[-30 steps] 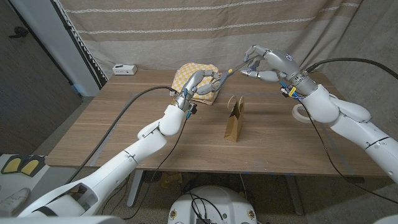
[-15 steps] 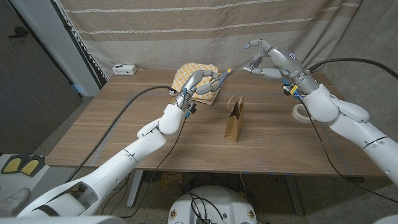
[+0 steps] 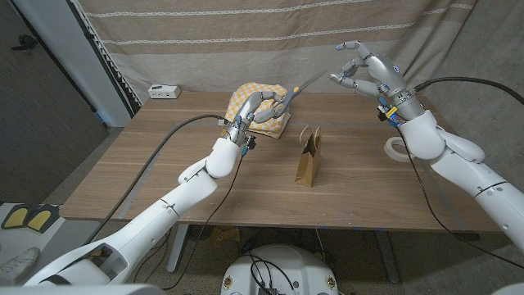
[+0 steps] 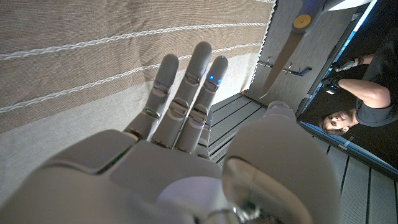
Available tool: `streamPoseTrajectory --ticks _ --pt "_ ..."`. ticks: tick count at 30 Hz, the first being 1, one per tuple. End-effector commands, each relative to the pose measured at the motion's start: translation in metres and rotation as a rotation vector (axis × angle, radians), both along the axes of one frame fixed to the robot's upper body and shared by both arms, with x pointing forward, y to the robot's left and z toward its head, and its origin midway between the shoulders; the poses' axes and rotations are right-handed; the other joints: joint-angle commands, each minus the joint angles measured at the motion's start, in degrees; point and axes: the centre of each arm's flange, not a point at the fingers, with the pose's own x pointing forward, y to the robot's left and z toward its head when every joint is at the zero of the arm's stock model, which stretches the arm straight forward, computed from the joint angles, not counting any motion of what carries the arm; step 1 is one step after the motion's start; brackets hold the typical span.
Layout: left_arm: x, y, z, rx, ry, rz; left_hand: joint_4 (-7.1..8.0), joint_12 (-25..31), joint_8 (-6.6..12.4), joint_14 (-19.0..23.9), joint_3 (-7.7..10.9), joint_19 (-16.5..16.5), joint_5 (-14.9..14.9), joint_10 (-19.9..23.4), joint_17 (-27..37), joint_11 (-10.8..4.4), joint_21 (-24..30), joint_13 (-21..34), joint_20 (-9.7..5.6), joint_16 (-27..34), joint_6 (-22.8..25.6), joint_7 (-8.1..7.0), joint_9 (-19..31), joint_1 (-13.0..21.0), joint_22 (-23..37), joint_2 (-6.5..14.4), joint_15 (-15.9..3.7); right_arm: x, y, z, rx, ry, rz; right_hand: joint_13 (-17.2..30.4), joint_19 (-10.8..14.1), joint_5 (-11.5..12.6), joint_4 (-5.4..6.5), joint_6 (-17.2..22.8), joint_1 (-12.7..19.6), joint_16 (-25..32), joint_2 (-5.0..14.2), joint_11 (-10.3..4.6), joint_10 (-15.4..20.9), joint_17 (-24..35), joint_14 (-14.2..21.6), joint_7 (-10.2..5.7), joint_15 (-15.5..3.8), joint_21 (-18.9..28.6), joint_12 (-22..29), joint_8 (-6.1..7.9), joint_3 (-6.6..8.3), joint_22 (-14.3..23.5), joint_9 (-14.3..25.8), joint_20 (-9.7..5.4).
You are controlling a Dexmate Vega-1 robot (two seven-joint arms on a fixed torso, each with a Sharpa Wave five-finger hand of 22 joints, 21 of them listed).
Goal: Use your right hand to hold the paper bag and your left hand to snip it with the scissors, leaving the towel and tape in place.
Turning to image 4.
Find man in dark shirt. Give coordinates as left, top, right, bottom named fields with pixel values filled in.
left=319, top=26, right=398, bottom=137

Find beige striped curtain backdrop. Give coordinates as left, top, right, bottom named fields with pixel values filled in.
left=0, top=0, right=276, bottom=203

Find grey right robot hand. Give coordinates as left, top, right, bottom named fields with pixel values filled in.
left=0, top=41, right=341, bottom=224

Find black door handle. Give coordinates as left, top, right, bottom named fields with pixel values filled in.
left=257, top=57, right=313, bottom=77

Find dark grey door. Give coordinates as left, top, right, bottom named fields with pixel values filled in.
left=245, top=0, right=368, bottom=116

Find grey yellow handled scissors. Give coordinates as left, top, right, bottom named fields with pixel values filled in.
left=259, top=0, right=327, bottom=99

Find black gloved person hand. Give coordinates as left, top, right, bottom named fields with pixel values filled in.
left=321, top=75, right=343, bottom=95
left=331, top=57, right=364, bottom=73

